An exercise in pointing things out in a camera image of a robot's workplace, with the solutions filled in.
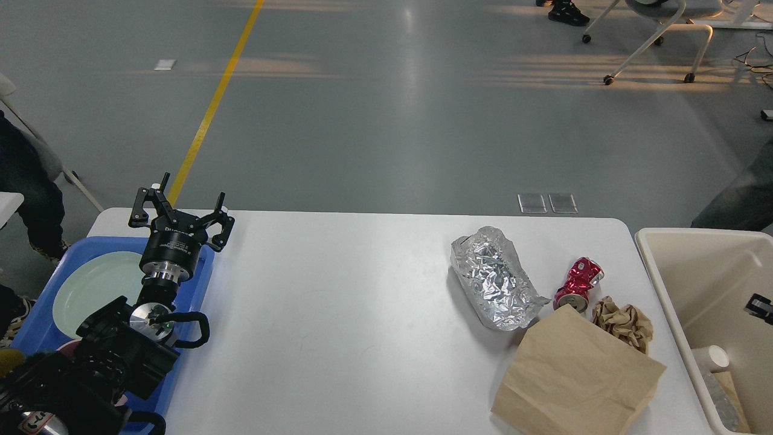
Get white paper cup in bin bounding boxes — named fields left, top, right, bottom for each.
left=691, top=345, right=731, bottom=373

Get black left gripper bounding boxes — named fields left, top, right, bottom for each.
left=127, top=172, right=236, bottom=285

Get blue plastic tray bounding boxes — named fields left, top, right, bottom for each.
left=12, top=237, right=214, bottom=434

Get left metal floor plate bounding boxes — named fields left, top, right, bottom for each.
left=517, top=193, right=548, bottom=214

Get crumpled brown paper ball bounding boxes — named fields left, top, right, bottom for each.
left=592, top=295, right=654, bottom=355

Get brown cardboard in bin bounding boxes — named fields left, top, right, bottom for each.
left=713, top=371, right=752, bottom=433

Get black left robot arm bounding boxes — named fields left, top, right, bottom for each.
left=2, top=173, right=235, bottom=434

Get brown paper bag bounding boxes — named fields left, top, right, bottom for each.
left=492, top=308, right=666, bottom=434

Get white desk frame background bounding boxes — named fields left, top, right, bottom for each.
left=688, top=1, right=772, bottom=31

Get white rolling chair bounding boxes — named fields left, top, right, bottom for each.
left=582, top=0, right=714, bottom=85

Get grey chair at left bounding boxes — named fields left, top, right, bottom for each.
left=1, top=74, right=105, bottom=213

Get white table at left edge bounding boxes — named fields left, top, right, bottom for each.
left=0, top=191, right=24, bottom=228

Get metal floor plate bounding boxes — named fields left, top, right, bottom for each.
left=548, top=193, right=578, bottom=214
left=517, top=193, right=548, bottom=214

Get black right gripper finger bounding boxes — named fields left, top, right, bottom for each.
left=743, top=294, right=772, bottom=320

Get black floor cables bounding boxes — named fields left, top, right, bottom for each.
left=733, top=30, right=773, bottom=121

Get right metal floor plate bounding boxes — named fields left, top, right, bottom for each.
left=548, top=193, right=578, bottom=214

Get pink mug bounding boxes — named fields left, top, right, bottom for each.
left=56, top=339, right=128, bottom=407

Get clear plastic bottle in bin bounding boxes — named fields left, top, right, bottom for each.
left=701, top=370, right=742, bottom=431

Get teal mug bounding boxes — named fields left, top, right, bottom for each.
left=0, top=347, right=27, bottom=378

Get seated person at left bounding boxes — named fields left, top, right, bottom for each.
left=0, top=111, right=70, bottom=348

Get beige plastic bin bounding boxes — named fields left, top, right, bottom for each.
left=635, top=228, right=772, bottom=434

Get light green plate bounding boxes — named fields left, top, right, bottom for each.
left=52, top=251, right=144, bottom=339

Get crumpled aluminium foil container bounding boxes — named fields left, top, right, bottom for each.
left=451, top=226, right=549, bottom=332

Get person in white shorts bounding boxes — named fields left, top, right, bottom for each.
left=534, top=1, right=591, bottom=27

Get crushed red can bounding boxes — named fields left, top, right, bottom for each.
left=553, top=257, right=605, bottom=314

